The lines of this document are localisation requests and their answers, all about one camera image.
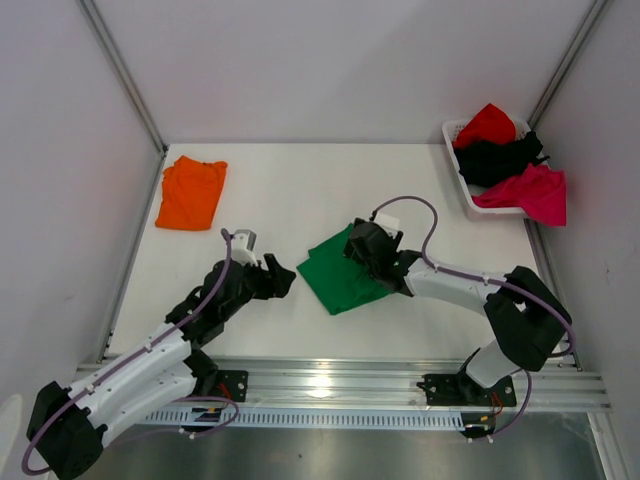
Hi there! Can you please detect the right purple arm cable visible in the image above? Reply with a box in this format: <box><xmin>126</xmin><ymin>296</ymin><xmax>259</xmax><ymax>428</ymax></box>
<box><xmin>369</xmin><ymin>195</ymin><xmax>575</xmax><ymax>444</ymax></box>

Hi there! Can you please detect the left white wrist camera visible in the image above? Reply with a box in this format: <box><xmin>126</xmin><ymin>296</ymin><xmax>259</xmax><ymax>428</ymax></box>
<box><xmin>231</xmin><ymin>229</ymin><xmax>260</xmax><ymax>267</ymax></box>

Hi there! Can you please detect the right aluminium frame post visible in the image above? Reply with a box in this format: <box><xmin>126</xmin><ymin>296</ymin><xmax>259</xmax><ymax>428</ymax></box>
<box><xmin>527</xmin><ymin>0</ymin><xmax>613</xmax><ymax>130</ymax></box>

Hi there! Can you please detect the orange folded t shirt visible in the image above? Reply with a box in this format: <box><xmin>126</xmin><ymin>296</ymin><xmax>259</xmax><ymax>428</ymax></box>
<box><xmin>155</xmin><ymin>156</ymin><xmax>228</xmax><ymax>232</ymax></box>

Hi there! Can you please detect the red t shirt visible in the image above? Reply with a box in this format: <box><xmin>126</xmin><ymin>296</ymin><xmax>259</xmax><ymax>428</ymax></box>
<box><xmin>453</xmin><ymin>103</ymin><xmax>517</xmax><ymax>149</ymax></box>

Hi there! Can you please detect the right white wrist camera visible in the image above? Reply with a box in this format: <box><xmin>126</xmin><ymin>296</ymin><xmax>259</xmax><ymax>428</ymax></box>
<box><xmin>371</xmin><ymin>212</ymin><xmax>401</xmax><ymax>238</ymax></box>

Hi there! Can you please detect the aluminium frame post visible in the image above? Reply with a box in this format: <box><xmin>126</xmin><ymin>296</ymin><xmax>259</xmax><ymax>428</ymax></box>
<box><xmin>77</xmin><ymin>0</ymin><xmax>168</xmax><ymax>154</ymax></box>
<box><xmin>527</xmin><ymin>0</ymin><xmax>613</xmax><ymax>130</ymax></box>

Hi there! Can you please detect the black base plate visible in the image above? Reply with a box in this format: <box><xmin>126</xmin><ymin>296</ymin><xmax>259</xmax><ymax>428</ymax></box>
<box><xmin>416</xmin><ymin>372</ymin><xmax>517</xmax><ymax>407</ymax></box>
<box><xmin>211</xmin><ymin>370</ymin><xmax>249</xmax><ymax>403</ymax></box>

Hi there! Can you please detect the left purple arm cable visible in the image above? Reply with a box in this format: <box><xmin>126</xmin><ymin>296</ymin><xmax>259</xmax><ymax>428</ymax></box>
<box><xmin>20</xmin><ymin>228</ymin><xmax>240</xmax><ymax>475</ymax></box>

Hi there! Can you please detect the left aluminium frame post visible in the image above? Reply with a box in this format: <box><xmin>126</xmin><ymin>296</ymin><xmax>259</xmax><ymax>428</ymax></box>
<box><xmin>77</xmin><ymin>0</ymin><xmax>168</xmax><ymax>154</ymax></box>

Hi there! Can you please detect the green t shirt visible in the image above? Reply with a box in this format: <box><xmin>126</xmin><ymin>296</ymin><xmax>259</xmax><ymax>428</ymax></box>
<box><xmin>297</xmin><ymin>223</ymin><xmax>390</xmax><ymax>316</ymax></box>

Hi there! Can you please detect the magenta t shirt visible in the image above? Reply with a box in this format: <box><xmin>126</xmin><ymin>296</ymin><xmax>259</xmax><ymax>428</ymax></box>
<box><xmin>472</xmin><ymin>164</ymin><xmax>567</xmax><ymax>227</ymax></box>

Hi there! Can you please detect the white plastic basket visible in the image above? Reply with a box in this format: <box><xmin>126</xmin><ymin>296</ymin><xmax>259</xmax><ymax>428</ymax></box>
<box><xmin>442</xmin><ymin>119</ymin><xmax>548</xmax><ymax>221</ymax></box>

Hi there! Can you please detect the white slotted cable duct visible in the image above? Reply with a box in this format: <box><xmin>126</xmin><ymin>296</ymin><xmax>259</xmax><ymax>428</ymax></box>
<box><xmin>139</xmin><ymin>406</ymin><xmax>464</xmax><ymax>431</ymax></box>

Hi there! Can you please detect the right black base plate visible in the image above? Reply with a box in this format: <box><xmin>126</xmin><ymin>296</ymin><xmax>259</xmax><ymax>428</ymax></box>
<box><xmin>416</xmin><ymin>372</ymin><xmax>517</xmax><ymax>407</ymax></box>

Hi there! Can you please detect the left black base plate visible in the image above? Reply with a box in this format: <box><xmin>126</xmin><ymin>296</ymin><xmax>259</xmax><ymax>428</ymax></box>
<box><xmin>211</xmin><ymin>370</ymin><xmax>249</xmax><ymax>403</ymax></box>

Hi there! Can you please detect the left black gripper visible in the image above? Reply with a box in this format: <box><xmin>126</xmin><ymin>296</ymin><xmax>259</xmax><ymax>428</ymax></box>
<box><xmin>220</xmin><ymin>253</ymin><xmax>294</xmax><ymax>320</ymax></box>

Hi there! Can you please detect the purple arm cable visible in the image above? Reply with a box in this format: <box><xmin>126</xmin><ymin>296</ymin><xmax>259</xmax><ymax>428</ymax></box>
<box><xmin>20</xmin><ymin>228</ymin><xmax>240</xmax><ymax>475</ymax></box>
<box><xmin>369</xmin><ymin>195</ymin><xmax>575</xmax><ymax>444</ymax></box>

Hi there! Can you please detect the aluminium mounting rail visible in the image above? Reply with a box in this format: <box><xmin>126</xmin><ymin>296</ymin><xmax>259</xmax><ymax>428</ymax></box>
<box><xmin>214</xmin><ymin>357</ymin><xmax>612</xmax><ymax>413</ymax></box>

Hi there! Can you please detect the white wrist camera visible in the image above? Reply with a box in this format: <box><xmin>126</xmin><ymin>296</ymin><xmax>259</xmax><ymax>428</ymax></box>
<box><xmin>231</xmin><ymin>229</ymin><xmax>260</xmax><ymax>267</ymax></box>
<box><xmin>371</xmin><ymin>212</ymin><xmax>401</xmax><ymax>238</ymax></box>

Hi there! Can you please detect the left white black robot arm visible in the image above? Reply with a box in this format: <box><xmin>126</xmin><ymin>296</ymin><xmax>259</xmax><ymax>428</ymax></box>
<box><xmin>22</xmin><ymin>254</ymin><xmax>296</xmax><ymax>479</ymax></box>

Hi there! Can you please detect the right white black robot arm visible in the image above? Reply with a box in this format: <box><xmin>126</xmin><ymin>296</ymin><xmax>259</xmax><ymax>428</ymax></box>
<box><xmin>344</xmin><ymin>218</ymin><xmax>574</xmax><ymax>404</ymax></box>

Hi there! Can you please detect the black t shirt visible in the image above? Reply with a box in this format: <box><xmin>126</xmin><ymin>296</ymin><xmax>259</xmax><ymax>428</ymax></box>
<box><xmin>454</xmin><ymin>131</ymin><xmax>549</xmax><ymax>188</ymax></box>

